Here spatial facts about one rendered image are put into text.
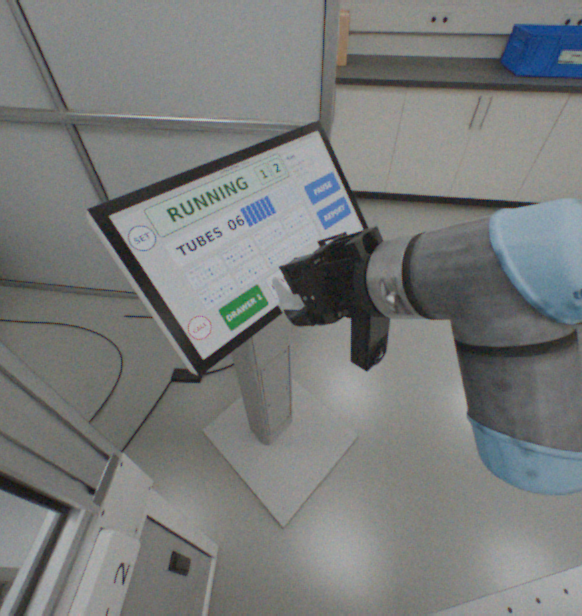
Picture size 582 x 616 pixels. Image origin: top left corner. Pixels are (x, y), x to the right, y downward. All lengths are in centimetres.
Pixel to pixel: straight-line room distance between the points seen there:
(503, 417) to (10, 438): 41
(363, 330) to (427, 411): 136
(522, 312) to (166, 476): 149
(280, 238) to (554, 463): 54
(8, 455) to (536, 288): 44
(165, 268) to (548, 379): 50
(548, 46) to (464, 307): 276
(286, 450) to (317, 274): 121
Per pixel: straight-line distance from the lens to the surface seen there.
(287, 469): 148
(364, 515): 150
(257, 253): 64
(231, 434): 155
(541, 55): 296
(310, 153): 78
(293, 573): 146
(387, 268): 28
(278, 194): 70
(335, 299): 36
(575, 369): 28
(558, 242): 23
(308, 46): 126
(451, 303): 26
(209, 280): 59
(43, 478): 46
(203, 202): 62
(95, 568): 59
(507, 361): 25
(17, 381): 41
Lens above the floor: 146
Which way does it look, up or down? 46 degrees down
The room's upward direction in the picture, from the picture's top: straight up
